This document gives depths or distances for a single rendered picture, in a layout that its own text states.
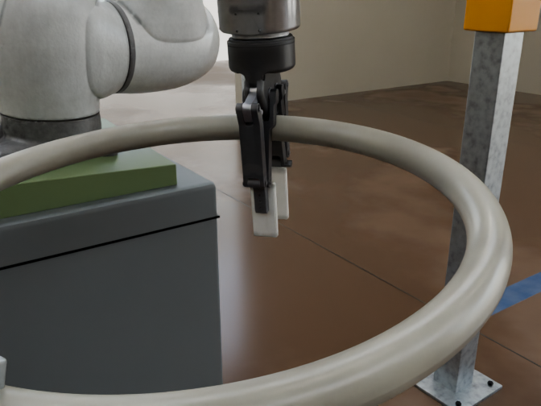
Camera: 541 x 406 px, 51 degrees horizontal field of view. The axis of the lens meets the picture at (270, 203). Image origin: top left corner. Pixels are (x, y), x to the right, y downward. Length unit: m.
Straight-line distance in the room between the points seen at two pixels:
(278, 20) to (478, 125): 0.95
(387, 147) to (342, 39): 5.92
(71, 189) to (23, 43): 0.22
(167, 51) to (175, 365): 0.53
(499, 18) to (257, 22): 0.89
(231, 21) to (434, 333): 0.41
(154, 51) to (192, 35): 0.08
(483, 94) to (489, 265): 1.13
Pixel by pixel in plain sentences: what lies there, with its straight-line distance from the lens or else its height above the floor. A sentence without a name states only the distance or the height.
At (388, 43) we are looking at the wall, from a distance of 6.98.
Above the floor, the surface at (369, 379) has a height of 0.92.
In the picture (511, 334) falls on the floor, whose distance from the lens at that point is 2.14.
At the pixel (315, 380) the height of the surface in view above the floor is 0.92.
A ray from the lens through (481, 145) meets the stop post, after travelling 1.50.
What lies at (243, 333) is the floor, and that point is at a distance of 1.99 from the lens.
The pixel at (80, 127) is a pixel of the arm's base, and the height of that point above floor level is 0.89.
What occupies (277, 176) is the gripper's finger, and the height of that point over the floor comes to 0.87.
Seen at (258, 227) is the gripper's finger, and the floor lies 0.82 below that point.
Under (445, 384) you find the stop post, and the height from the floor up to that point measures 0.02.
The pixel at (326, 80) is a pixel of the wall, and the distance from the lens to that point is 6.41.
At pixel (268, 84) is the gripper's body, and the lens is 0.65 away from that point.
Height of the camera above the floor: 1.09
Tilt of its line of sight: 20 degrees down
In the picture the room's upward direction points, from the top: straight up
